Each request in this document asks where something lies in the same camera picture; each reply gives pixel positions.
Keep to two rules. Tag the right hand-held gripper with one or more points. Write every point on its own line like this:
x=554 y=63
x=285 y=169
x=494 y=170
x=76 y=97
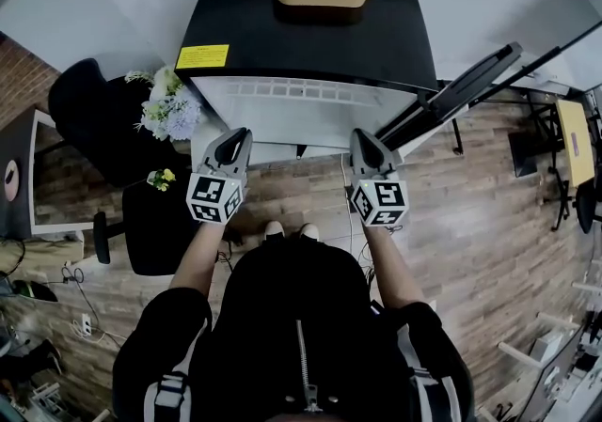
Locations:
x=381 y=201

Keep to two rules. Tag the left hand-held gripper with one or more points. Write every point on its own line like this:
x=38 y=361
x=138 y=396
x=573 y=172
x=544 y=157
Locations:
x=214 y=199

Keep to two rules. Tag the white fridge shelf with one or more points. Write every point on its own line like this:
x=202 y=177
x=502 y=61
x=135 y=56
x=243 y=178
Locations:
x=301 y=124

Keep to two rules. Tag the person's right forearm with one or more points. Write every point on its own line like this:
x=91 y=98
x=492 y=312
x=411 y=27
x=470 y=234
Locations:
x=392 y=265

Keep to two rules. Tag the person's left forearm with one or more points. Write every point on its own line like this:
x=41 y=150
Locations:
x=197 y=260

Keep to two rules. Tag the small yellow flower pot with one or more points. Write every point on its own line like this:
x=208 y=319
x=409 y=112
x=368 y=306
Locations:
x=162 y=178

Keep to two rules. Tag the pale artificial flower bouquet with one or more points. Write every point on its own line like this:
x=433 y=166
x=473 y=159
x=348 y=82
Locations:
x=167 y=110

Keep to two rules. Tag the person's left white shoe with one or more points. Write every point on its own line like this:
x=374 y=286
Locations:
x=274 y=229

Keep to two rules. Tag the person's white shoe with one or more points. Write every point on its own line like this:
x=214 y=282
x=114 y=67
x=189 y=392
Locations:
x=274 y=229
x=309 y=230

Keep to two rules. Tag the person's right white shoe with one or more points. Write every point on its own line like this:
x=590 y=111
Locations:
x=309 y=230

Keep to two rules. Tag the black round side table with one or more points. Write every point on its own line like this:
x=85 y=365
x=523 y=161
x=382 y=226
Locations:
x=160 y=232

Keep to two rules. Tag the black armchair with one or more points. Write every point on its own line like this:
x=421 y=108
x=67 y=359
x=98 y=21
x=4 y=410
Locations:
x=99 y=114

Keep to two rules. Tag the black flat floor panel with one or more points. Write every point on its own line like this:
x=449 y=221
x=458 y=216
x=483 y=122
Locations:
x=522 y=154

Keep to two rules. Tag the black cylinder roller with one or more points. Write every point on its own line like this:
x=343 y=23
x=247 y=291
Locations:
x=101 y=238

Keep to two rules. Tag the person's black jacket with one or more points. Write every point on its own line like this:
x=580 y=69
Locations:
x=291 y=326

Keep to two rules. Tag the black tripod stand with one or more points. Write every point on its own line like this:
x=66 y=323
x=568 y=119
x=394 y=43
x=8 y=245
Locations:
x=541 y=65

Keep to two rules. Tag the white framed dark table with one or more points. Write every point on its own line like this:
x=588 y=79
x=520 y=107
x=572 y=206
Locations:
x=23 y=138

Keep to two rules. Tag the yellow topped desk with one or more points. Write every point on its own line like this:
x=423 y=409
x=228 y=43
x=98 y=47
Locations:
x=576 y=143

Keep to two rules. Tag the round pink plate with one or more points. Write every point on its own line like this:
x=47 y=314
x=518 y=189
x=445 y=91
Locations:
x=11 y=181

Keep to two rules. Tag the black office chair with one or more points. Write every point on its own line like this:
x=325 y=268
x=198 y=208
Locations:
x=585 y=208

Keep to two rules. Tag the white power strip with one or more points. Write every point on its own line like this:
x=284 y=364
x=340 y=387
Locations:
x=86 y=325

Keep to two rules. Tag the light wooden frame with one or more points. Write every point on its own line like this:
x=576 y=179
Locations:
x=541 y=340

